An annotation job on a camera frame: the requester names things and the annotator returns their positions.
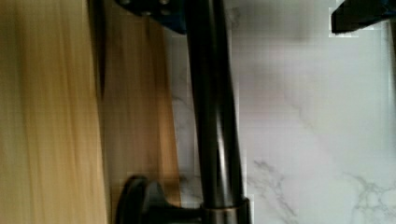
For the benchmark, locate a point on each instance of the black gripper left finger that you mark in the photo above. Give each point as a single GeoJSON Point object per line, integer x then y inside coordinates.
{"type": "Point", "coordinates": [168, 13]}

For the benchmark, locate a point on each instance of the wooden drawer box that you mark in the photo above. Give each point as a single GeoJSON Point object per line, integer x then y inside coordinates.
{"type": "Point", "coordinates": [137, 121]}

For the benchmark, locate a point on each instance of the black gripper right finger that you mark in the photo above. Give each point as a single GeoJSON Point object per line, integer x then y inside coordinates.
{"type": "Point", "coordinates": [353, 15]}

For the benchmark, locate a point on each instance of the wooden drawer with black handle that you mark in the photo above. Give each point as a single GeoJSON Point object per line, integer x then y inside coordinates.
{"type": "Point", "coordinates": [52, 159]}

